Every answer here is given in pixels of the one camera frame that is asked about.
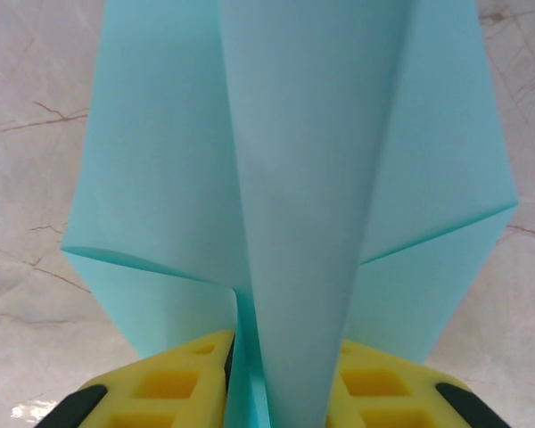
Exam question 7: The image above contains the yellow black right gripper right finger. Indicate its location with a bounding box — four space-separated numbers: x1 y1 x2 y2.
325 339 505 428

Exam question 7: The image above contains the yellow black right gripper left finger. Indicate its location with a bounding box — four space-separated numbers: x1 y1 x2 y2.
33 329 237 428

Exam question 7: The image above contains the light blue paper sheet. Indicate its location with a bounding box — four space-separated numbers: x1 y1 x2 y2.
60 0 519 428

